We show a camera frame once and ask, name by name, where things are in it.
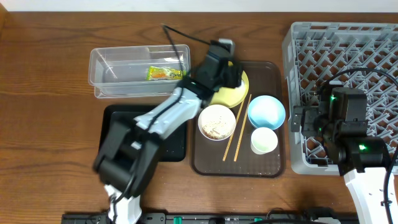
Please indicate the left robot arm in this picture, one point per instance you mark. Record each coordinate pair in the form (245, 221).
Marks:
(130, 152)

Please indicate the clear plastic bin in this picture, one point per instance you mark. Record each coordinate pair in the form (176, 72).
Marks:
(123, 72)

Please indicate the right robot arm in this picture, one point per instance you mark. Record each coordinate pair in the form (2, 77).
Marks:
(363, 161)

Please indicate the white cup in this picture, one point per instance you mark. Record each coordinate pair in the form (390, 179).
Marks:
(263, 140)

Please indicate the grey dishwasher rack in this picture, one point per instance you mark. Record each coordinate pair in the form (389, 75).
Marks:
(314, 51)

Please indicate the green snack wrapper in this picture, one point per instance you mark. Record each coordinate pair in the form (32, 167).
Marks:
(164, 73)

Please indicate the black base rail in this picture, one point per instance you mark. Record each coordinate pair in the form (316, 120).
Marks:
(161, 218)

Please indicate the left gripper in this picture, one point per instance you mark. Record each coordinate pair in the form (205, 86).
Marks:
(232, 78)

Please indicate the light blue bowl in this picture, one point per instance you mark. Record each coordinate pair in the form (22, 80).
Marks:
(266, 112)

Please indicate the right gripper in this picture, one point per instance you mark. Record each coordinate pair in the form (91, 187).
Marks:
(296, 119)

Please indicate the black tray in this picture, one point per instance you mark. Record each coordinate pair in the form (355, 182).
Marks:
(174, 146)

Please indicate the brown serving tray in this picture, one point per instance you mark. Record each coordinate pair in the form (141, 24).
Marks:
(207, 155)

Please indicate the wooden chopstick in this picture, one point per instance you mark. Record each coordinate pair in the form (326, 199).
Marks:
(231, 137)
(242, 129)

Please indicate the white tissue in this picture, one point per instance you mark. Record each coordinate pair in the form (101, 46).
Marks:
(242, 85)

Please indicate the white bowl with food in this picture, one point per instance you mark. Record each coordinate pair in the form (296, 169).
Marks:
(216, 122)

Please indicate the yellow plate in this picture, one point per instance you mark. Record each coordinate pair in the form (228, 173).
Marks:
(231, 97)

